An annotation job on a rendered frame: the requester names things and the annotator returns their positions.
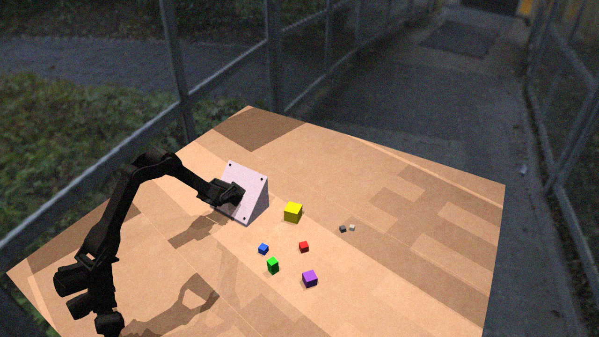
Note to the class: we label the purple block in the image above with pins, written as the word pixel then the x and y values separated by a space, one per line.
pixel 309 278

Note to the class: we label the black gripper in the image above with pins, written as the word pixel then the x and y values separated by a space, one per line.
pixel 107 322

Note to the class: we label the yellow cube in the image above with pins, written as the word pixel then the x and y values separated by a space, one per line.
pixel 293 212

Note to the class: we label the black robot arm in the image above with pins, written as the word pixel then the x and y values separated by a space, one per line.
pixel 103 239

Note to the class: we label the red block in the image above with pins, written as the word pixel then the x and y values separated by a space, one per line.
pixel 304 247

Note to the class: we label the blue cube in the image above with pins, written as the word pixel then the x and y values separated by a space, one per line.
pixel 263 249

